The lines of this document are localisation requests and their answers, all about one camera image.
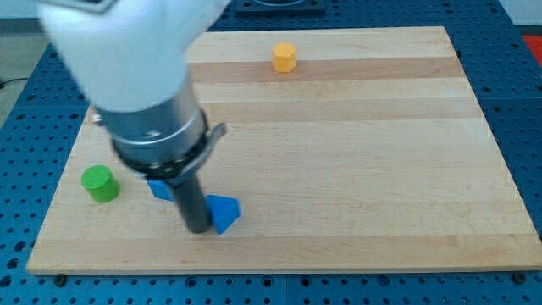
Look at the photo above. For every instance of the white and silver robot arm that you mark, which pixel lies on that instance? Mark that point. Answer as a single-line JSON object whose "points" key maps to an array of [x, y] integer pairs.
{"points": [[128, 59]]}

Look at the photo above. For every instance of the blue triangle block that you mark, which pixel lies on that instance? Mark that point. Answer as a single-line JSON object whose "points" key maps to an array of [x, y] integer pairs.
{"points": [[224, 210]]}

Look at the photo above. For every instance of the green cylinder block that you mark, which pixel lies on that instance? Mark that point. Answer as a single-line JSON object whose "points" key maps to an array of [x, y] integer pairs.
{"points": [[99, 182]]}

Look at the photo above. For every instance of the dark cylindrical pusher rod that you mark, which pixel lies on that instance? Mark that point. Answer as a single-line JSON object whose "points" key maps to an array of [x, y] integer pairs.
{"points": [[192, 204]]}

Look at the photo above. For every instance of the blue cube block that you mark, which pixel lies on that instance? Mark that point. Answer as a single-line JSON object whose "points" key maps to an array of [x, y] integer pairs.
{"points": [[160, 190]]}

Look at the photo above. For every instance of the light wooden board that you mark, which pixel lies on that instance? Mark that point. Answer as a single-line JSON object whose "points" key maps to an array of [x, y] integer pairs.
{"points": [[371, 156]]}

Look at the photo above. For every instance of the yellow hexagon block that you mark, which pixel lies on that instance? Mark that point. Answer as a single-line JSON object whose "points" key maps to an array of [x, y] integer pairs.
{"points": [[284, 57]]}

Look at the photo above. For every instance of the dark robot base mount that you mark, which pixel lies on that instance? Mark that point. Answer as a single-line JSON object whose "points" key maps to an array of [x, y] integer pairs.
{"points": [[279, 6]]}

